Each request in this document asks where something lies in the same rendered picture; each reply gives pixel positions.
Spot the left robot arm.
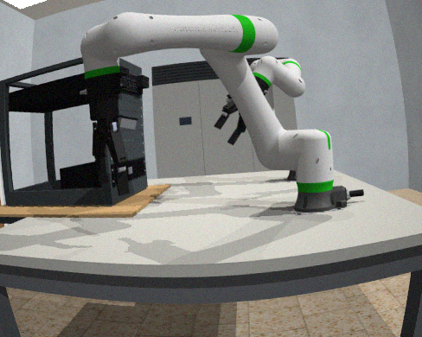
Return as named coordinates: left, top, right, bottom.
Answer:
left=80, top=12, right=364, bottom=213

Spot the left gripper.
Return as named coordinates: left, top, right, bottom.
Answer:
left=89, top=96, right=130, bottom=196

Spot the black metal rack frame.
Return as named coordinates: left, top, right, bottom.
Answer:
left=0, top=57, right=148, bottom=207

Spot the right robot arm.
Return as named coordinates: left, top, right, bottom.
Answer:
left=250, top=56, right=305, bottom=114

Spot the flat brown cardboard sheet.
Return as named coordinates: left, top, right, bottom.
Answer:
left=0, top=184, right=171, bottom=218

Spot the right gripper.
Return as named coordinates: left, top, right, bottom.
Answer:
left=214, top=100, right=246, bottom=145

